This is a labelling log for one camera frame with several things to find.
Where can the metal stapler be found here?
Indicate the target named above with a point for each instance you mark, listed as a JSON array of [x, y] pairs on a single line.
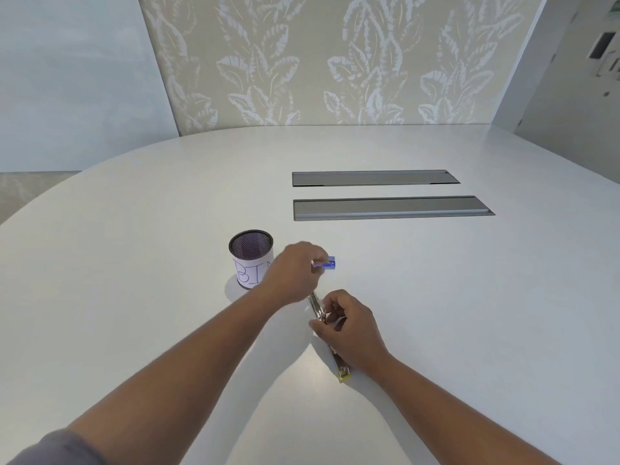
[[317, 307]]

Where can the person's left hand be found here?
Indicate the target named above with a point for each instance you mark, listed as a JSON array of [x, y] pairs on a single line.
[[290, 273]]

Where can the person's right thumb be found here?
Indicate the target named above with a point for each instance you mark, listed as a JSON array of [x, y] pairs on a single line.
[[323, 328]]

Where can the grey shirt sleeve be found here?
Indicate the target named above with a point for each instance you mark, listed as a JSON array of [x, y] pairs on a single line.
[[55, 450]]

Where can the black mesh cup, paper label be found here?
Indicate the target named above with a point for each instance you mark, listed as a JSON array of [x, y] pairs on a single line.
[[251, 261]]

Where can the person's right forearm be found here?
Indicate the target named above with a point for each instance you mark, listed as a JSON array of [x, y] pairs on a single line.
[[465, 414]]

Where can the person's left forearm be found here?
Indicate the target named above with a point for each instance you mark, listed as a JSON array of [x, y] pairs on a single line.
[[184, 368]]

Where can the person's left fingers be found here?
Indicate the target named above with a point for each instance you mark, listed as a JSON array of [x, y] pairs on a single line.
[[317, 251]]

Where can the blue staple box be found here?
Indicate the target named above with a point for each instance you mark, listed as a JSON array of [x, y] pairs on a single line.
[[329, 263]]

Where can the grey door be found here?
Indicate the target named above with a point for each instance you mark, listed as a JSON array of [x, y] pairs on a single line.
[[566, 87]]

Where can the person's right hand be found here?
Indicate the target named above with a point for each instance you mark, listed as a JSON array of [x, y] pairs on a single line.
[[356, 334]]

